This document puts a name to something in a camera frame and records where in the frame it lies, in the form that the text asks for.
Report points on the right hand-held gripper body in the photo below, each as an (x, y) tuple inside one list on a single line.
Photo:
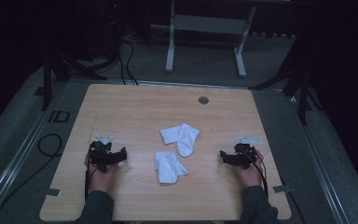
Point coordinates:
[(240, 157)]

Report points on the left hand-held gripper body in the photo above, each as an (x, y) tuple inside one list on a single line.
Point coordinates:
[(101, 154)]

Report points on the white sock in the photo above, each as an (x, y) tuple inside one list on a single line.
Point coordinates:
[(169, 168), (186, 140)]

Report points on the person's right hand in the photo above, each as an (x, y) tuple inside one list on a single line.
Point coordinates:
[(250, 177)]

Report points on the person's left hand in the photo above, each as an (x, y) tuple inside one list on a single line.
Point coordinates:
[(101, 182)]

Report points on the black floor tape mark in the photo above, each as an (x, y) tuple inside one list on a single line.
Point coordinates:
[(59, 116)]

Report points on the grey table grommet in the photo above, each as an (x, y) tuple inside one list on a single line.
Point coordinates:
[(203, 100)]

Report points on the black tripod stand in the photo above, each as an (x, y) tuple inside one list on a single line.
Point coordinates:
[(303, 102), (46, 87)]

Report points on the metal floor rail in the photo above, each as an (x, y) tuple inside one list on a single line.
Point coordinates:
[(320, 161), (15, 161)]

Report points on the white metal table frame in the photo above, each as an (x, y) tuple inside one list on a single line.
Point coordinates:
[(208, 24)]

